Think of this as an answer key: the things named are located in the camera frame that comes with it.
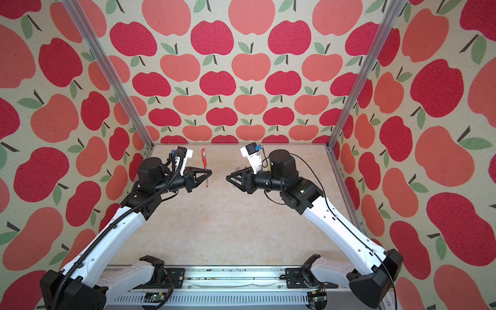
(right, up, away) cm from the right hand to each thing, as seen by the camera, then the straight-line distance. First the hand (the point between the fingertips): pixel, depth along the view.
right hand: (235, 175), depth 63 cm
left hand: (-9, 0, +6) cm, 10 cm away
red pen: (-11, -1, +5) cm, 12 cm away
